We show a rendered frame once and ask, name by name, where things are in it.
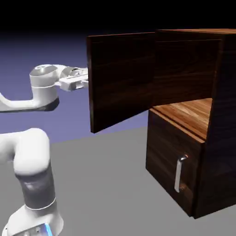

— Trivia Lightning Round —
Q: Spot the dark wood door with handle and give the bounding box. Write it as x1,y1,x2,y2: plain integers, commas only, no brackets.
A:
145,108,206,218

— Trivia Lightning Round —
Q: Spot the dark wood cabinet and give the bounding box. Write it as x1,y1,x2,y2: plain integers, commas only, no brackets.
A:
145,29,236,219

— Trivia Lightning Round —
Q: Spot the silver metal door handle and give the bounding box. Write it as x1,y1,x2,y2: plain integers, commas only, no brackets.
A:
174,154,189,193

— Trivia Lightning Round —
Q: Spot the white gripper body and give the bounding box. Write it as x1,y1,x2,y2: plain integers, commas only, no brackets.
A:
59,74,89,92

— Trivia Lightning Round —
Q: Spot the dark wood cabinet door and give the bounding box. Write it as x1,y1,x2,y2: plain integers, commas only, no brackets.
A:
86,32,155,134

